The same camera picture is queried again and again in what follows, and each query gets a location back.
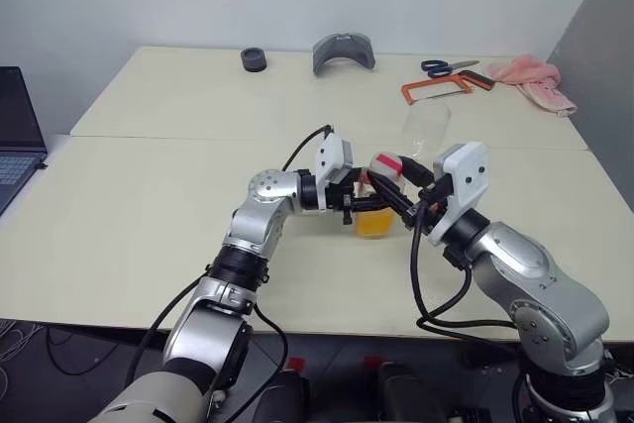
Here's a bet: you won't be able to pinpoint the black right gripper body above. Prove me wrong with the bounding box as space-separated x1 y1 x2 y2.
405 169 455 237

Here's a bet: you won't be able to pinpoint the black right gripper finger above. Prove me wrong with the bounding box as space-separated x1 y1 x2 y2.
400 155 438 191
369 170 421 229

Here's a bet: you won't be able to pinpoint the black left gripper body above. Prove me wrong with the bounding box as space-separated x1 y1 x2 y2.
325 166 360 227

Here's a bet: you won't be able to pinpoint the clear bottle with orange drink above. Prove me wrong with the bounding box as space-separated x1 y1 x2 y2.
353 150 406 242

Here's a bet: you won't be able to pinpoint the white red-striped bottle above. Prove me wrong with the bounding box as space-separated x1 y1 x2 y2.
370 150 405 179

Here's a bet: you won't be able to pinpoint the clear wine glass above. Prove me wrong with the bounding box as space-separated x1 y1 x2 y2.
399 98 454 159

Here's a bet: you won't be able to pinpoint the grey curved plastic part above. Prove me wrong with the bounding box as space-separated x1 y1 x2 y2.
311 32 376 77

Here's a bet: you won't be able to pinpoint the pink cloth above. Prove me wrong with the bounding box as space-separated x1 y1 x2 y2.
483 54 580 120

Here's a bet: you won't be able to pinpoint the black round cap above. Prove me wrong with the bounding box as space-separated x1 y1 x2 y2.
240 47 268 74

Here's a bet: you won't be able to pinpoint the dark rounded shape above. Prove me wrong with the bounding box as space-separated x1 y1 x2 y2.
265 368 311 423
377 362 423 423

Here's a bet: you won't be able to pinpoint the dark laptop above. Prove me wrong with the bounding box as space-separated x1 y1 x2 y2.
0 65 49 216

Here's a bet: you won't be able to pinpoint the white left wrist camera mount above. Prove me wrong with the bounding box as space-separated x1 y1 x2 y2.
314 132 356 211

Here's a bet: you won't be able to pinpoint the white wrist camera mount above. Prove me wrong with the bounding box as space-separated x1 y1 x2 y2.
427 141 492 247
314 132 356 211

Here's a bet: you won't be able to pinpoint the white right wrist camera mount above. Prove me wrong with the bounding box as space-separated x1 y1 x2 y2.
427 141 492 247

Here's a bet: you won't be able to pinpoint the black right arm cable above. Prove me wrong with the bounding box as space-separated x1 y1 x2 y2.
407 198 522 346

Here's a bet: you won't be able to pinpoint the orange frame hacksaw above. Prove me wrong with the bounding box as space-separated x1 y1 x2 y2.
400 70 495 107

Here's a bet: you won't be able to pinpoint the blue handled scissors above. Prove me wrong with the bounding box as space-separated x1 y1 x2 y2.
420 59 481 79

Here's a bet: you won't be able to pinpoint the thin white wires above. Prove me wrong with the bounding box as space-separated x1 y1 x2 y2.
0 317 44 366

